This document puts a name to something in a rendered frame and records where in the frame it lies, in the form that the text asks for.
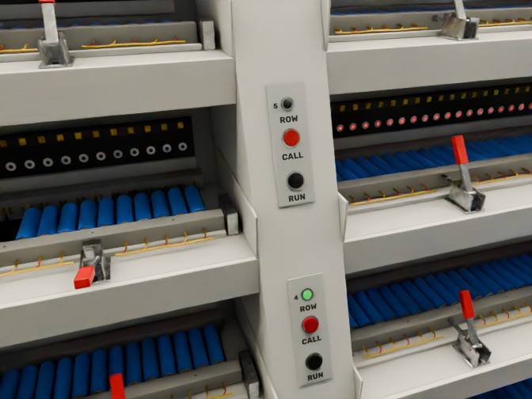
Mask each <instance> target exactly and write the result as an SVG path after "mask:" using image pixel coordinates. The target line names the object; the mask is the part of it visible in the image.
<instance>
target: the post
mask: <svg viewBox="0 0 532 399"><path fill-rule="evenodd" d="M232 1H233V18H234V54H235V57H234V58H235V74H236V93H237V104H226V105H218V106H209V112H210V118H211V130H212V136H213V142H214V148H215V160H216V166H217V173H218V178H219V171H218V159H217V148H219V149H220V151H221V153H222V155H223V157H224V158H225V160H226V162H227V164H228V166H229V167H230V169H231V171H232V172H233V174H234V176H235V177H236V179H237V182H238V183H239V184H240V186H241V188H242V190H243V192H244V193H245V195H246V197H247V199H248V201H249V202H250V204H251V206H252V207H253V210H254V211H255V212H256V215H257V217H258V239H259V279H260V292H258V293H255V294H247V295H243V296H240V299H241V302H242V305H243V306H244V309H245V312H246V315H247V318H248V319H249V323H250V325H251V328H252V331H253V334H254V336H255V338H256V342H257V344H258V347H259V349H260V353H261V355H262V357H263V360H264V363H265V366H266V368H267V370H268V374H269V376H270V379H271V381H272V385H273V386H274V389H275V392H276V395H277V397H278V399H356V398H355V380H354V371H353V362H352V345H351V336H350V327H349V317H348V300H347V291H346V282H345V273H344V255H343V246H342V237H341V228H340V211H339V202H338V192H337V183H336V166H335V157H334V148H333V130H332V121H331V112H330V103H329V86H328V76H327V67H326V58H325V41H324V32H323V23H322V13H321V0H232ZM296 82H304V87H305V96H306V111H307V120H308V128H309V137H310V153H311V161H312V170H313V185H314V194H315V202H310V203H300V204H295V205H290V206H285V207H279V202H278V195H277V187H276V174H275V166H274V159H273V152H272V138H271V131H270V123H269V115H268V102H267V94H266V87H265V86H266V85H276V84H286V83H296ZM321 272H322V275H323V284H324V292H325V308H326V317H327V325H328V333H329V349H330V357H331V365H332V378H327V379H324V380H321V381H318V382H313V383H310V384H307V385H304V386H298V375H297V367H296V360H295V346H294V339H293V332H292V324H291V310H290V303H289V295H288V288H287V280H288V279H293V278H298V277H302V276H309V275H313V274H317V273H321Z"/></svg>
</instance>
